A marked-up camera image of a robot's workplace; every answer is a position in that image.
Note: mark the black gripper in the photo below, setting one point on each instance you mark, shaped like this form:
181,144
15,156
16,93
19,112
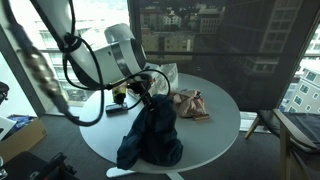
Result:
140,86

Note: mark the dark blue shirt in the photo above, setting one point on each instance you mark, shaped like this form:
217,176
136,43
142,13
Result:
153,140

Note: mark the black robot base board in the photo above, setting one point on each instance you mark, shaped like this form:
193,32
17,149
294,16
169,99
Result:
26,168

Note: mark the red white plastic bag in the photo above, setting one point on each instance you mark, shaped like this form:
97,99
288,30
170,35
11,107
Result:
166,76

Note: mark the brown crumpled snack bag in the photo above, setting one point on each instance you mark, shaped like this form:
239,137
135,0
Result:
190,103

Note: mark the grey window railing bar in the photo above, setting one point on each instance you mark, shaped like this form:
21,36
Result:
200,53

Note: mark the grey window mullion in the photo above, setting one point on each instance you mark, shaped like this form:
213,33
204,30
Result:
135,20

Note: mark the dark mesh window blind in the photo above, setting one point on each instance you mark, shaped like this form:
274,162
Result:
233,83

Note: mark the red black bar clamp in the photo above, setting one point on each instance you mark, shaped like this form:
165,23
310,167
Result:
60,163

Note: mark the wide grey window pillar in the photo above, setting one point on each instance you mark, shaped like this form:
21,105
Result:
26,75

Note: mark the blue package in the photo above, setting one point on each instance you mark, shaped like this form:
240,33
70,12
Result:
20,121

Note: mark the brown cardboard box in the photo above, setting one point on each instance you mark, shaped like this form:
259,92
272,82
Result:
23,140

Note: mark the black rounded object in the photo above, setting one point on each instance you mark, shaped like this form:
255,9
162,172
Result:
3,92

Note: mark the dark seat cushion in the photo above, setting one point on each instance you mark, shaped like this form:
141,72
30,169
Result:
300,126

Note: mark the yellow wrist camera mount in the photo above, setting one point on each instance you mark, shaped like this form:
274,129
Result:
119,93

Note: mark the white table pedestal base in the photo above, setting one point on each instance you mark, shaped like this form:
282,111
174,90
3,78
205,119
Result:
116,171

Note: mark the light wooden chair frame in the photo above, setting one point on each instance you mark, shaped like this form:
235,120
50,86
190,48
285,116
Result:
283,133

